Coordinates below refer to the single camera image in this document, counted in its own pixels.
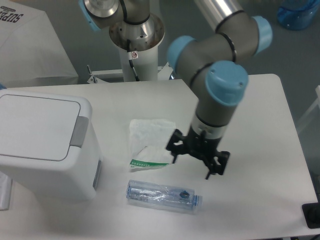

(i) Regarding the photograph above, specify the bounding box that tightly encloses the crumpled white paper bag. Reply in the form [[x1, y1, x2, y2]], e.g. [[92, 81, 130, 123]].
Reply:
[[129, 119, 176, 172]]

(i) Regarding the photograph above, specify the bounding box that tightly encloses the black device at table edge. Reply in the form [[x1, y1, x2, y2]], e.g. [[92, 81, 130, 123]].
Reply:
[[302, 202, 320, 229]]

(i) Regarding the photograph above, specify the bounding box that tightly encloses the crushed clear plastic bottle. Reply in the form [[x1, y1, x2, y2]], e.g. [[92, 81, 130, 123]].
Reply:
[[125, 179, 203, 214]]

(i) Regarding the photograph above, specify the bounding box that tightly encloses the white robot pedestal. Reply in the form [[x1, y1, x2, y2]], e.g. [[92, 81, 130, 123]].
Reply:
[[86, 14, 178, 84]]

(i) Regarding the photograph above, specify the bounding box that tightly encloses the blue water jug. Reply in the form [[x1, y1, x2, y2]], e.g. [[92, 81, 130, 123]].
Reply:
[[276, 0, 320, 31]]

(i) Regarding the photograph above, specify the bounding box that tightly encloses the white push-lid trash can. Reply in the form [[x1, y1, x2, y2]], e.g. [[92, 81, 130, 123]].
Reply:
[[0, 89, 103, 201]]

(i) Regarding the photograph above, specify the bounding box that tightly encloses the white frame right edge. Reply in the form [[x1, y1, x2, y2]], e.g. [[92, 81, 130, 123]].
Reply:
[[296, 85, 320, 141]]

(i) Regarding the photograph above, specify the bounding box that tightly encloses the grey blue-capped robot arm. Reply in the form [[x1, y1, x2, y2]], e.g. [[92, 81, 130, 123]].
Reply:
[[79, 0, 273, 175]]

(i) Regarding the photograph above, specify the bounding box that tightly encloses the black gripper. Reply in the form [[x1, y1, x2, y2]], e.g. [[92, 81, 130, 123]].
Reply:
[[165, 127, 230, 180]]

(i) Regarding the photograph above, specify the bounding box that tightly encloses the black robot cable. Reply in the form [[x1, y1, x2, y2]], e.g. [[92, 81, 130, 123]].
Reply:
[[126, 39, 140, 82]]

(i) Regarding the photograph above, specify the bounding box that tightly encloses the white printed cloth cover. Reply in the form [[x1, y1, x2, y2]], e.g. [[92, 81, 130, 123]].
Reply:
[[0, 0, 78, 88]]

